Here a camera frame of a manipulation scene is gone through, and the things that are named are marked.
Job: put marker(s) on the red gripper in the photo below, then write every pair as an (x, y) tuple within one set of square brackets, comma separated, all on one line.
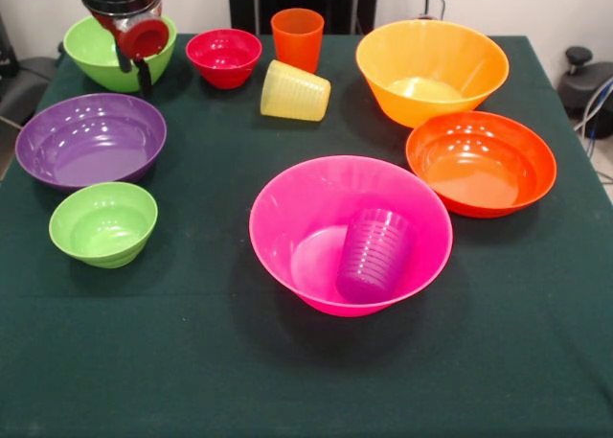
[(143, 38)]

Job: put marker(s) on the large green bowl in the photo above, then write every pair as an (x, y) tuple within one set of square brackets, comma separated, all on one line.
[(91, 54)]

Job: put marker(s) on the yellow cup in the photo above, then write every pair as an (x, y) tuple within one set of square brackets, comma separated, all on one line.
[(297, 95)]

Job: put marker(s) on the pink bowl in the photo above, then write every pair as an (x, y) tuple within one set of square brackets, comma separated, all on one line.
[(297, 203)]

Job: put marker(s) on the purple cup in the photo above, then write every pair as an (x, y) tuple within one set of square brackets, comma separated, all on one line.
[(373, 260)]

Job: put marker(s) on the yellow bowl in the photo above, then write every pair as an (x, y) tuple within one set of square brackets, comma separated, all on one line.
[(455, 50)]

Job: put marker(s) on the purple bowl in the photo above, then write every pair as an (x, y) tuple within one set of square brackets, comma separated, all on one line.
[(91, 145)]

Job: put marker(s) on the red bowl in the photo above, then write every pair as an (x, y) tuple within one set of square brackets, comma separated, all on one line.
[(225, 59)]

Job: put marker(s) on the dark grey chair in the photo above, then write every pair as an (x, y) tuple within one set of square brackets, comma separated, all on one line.
[(29, 83)]

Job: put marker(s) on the small green bowl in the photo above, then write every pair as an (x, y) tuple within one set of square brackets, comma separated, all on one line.
[(103, 227)]

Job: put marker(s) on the orange cup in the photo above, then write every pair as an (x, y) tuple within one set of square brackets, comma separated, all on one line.
[(297, 45)]

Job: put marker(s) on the dark green tablecloth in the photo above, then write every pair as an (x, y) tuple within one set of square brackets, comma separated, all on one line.
[(143, 337)]

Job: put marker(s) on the orange bowl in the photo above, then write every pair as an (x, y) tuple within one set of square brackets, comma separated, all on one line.
[(479, 165)]

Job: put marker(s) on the black round equipment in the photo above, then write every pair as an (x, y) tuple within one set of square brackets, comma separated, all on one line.
[(582, 83)]

